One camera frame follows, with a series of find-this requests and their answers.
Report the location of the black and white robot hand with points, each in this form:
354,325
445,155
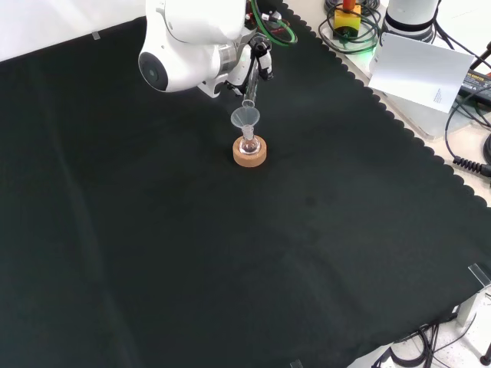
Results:
266,67

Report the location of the clear graduated cylinder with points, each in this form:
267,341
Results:
251,88

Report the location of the round-bottom glass flask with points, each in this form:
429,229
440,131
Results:
248,147

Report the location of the clear plastic funnel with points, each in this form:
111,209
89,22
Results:
245,117

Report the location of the yellow stop button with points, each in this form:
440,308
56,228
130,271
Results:
347,21

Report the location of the pale board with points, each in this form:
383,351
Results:
418,73

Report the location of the clear tape piece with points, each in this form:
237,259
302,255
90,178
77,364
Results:
96,36
296,363

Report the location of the black bench cloth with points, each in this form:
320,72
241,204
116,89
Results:
153,211

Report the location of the black power adapter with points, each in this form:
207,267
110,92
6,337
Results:
477,82

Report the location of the grey metal bench leg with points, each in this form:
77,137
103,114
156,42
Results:
472,306

